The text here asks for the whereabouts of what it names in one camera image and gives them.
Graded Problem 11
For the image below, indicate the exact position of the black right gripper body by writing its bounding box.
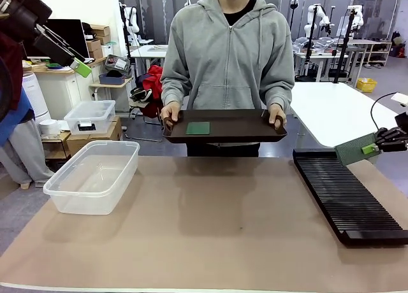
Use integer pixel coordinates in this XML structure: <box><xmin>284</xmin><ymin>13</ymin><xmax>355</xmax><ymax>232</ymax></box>
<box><xmin>394</xmin><ymin>112</ymin><xmax>408</xmax><ymax>153</ymax></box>

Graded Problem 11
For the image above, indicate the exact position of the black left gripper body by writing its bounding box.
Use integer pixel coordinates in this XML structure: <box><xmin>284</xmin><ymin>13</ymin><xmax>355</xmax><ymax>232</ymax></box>
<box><xmin>6</xmin><ymin>0</ymin><xmax>76</xmax><ymax>68</ymax></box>

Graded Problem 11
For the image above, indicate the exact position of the green circuit board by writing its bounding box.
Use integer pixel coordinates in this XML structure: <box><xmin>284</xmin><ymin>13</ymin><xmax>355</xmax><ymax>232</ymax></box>
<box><xmin>334</xmin><ymin>132</ymin><xmax>383</xmax><ymax>166</ymax></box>
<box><xmin>186</xmin><ymin>121</ymin><xmax>212</xmax><ymax>136</ymax></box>

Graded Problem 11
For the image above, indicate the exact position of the dark brown serving tray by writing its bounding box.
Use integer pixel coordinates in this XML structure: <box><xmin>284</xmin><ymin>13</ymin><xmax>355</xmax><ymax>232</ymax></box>
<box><xmin>161</xmin><ymin>109</ymin><xmax>288</xmax><ymax>145</ymax></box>

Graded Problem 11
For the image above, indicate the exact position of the person's right forearm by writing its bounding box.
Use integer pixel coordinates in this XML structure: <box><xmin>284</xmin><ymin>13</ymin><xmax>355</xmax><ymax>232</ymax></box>
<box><xmin>161</xmin><ymin>78</ymin><xmax>192</xmax><ymax>109</ymax></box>

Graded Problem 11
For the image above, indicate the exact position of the person's left forearm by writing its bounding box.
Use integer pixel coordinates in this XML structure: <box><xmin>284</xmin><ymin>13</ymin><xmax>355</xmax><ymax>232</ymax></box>
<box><xmin>263</xmin><ymin>79</ymin><xmax>296</xmax><ymax>109</ymax></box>

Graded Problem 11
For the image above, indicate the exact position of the person's right hand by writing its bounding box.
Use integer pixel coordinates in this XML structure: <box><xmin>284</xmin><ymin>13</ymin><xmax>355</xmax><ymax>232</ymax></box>
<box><xmin>160</xmin><ymin>104</ymin><xmax>182</xmax><ymax>131</ymax></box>

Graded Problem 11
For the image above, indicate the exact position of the person's left hand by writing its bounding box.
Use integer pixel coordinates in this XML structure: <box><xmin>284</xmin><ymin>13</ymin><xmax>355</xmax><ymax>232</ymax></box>
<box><xmin>268</xmin><ymin>103</ymin><xmax>287</xmax><ymax>128</ymax></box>

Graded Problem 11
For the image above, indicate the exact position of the black computer monitor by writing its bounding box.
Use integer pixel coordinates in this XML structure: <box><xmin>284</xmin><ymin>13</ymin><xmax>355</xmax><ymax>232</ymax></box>
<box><xmin>27</xmin><ymin>18</ymin><xmax>91</xmax><ymax>61</ymax></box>

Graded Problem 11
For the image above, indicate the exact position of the small side table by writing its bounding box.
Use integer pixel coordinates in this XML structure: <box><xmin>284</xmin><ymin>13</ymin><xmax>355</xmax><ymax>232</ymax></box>
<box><xmin>90</xmin><ymin>77</ymin><xmax>134</xmax><ymax>115</ymax></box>

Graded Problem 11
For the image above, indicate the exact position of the blue grey tray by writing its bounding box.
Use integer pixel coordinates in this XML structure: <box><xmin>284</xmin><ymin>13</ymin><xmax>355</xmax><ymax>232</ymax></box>
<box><xmin>98</xmin><ymin>71</ymin><xmax>127</xmax><ymax>85</ymax></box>

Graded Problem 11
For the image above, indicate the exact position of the black case with label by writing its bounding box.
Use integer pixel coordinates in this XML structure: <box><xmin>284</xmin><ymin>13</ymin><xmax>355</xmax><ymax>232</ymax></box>
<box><xmin>105</xmin><ymin>54</ymin><xmax>131</xmax><ymax>73</ymax></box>

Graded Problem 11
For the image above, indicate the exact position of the small lidded clear bin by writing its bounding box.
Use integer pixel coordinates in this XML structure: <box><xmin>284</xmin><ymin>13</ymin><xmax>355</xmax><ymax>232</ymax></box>
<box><xmin>63</xmin><ymin>100</ymin><xmax>117</xmax><ymax>136</ymax></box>

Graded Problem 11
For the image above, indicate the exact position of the black tripod pole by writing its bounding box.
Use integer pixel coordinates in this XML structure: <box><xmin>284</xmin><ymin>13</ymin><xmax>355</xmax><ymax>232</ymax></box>
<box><xmin>119</xmin><ymin>1</ymin><xmax>136</xmax><ymax>83</ymax></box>

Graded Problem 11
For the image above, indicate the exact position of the yellow crate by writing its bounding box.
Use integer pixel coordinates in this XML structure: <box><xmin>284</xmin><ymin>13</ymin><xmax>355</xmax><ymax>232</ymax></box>
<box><xmin>356</xmin><ymin>78</ymin><xmax>378</xmax><ymax>93</ymax></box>

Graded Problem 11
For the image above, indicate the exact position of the white air purifier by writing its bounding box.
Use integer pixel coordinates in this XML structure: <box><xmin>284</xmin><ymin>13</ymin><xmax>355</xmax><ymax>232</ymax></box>
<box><xmin>21</xmin><ymin>71</ymin><xmax>51</xmax><ymax>122</ymax></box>

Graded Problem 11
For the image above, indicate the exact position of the large white table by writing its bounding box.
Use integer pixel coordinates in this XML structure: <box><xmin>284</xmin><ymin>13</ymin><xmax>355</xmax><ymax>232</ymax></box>
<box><xmin>288</xmin><ymin>82</ymin><xmax>408</xmax><ymax>165</ymax></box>

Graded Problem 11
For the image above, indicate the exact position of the black and white sneaker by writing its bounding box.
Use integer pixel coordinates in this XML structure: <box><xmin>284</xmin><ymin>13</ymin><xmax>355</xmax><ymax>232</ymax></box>
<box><xmin>129</xmin><ymin>87</ymin><xmax>152</xmax><ymax>103</ymax></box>

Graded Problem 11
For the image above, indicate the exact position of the small white round device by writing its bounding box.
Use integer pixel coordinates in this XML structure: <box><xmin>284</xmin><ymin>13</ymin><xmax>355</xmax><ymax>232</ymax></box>
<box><xmin>38</xmin><ymin>118</ymin><xmax>60</xmax><ymax>136</ymax></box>

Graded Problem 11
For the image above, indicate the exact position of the dark red bag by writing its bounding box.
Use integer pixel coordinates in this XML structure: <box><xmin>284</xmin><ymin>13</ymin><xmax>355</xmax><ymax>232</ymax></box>
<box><xmin>391</xmin><ymin>31</ymin><xmax>408</xmax><ymax>59</ymax></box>

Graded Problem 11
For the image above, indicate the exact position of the black slotted rack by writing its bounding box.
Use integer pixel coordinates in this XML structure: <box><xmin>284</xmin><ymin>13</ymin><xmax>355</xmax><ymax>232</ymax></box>
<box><xmin>292</xmin><ymin>148</ymin><xmax>408</xmax><ymax>247</ymax></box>

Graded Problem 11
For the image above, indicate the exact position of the white background table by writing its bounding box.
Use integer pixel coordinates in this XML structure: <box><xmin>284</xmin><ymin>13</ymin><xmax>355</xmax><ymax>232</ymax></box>
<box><xmin>130</xmin><ymin>44</ymin><xmax>169</xmax><ymax>76</ymax></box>

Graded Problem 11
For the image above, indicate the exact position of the red jacket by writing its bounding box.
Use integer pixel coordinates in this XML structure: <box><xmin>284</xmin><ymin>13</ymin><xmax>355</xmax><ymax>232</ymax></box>
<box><xmin>136</xmin><ymin>64</ymin><xmax>164</xmax><ymax>117</ymax></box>

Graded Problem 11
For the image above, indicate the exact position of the large cardboard box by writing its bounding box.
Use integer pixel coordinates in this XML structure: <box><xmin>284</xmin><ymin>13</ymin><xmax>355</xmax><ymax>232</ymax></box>
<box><xmin>66</xmin><ymin>116</ymin><xmax>124</xmax><ymax>156</ymax></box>

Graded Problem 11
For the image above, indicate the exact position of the wooden stool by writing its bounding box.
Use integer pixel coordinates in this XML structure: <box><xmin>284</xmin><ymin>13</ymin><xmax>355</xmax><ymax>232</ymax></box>
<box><xmin>41</xmin><ymin>131</ymin><xmax>71</xmax><ymax>162</ymax></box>

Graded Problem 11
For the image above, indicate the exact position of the wooden shelf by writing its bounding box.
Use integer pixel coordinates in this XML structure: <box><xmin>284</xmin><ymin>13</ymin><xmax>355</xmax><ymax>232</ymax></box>
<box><xmin>350</xmin><ymin>39</ymin><xmax>393</xmax><ymax>68</ymax></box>

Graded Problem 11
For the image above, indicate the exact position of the bystander in grey trousers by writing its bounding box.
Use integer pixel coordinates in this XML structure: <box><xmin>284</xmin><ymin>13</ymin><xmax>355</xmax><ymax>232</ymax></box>
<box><xmin>0</xmin><ymin>31</ymin><xmax>55</xmax><ymax>190</ymax></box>

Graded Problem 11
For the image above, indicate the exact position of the white workbench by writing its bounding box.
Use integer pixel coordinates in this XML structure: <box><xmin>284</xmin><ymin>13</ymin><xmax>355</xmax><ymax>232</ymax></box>
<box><xmin>293</xmin><ymin>50</ymin><xmax>364</xmax><ymax>83</ymax></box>

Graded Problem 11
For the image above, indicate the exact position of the clear plastic bin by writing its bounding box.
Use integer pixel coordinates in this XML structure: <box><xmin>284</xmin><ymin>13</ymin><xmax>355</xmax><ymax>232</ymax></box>
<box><xmin>43</xmin><ymin>139</ymin><xmax>141</xmax><ymax>216</ymax></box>

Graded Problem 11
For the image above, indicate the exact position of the grey hooded sweatshirt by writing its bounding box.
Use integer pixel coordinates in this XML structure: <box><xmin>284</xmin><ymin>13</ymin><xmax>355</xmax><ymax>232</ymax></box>
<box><xmin>161</xmin><ymin>0</ymin><xmax>296</xmax><ymax>112</ymax></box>

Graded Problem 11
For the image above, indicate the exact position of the black stand with lamp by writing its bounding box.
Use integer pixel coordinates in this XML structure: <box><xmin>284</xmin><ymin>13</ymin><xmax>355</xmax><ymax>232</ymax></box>
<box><xmin>288</xmin><ymin>0</ymin><xmax>300</xmax><ymax>29</ymax></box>

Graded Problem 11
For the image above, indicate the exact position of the black undershirt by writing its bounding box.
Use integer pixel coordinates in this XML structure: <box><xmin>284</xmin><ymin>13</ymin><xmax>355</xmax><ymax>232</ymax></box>
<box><xmin>222</xmin><ymin>0</ymin><xmax>258</xmax><ymax>25</ymax></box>

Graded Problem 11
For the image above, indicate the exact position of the thin black cable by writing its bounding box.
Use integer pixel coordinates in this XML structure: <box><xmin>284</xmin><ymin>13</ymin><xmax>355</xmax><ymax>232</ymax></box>
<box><xmin>370</xmin><ymin>93</ymin><xmax>399</xmax><ymax>131</ymax></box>

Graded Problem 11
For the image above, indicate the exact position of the metal frame chair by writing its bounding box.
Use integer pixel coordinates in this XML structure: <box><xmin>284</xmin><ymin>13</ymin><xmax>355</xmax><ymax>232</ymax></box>
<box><xmin>125</xmin><ymin>101</ymin><xmax>164</xmax><ymax>143</ymax></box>

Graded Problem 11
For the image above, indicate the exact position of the black camera stand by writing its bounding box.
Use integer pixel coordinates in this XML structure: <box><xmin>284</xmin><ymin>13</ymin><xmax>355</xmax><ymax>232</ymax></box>
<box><xmin>295</xmin><ymin>4</ymin><xmax>319</xmax><ymax>83</ymax></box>
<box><xmin>333</xmin><ymin>5</ymin><xmax>360</xmax><ymax>84</ymax></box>

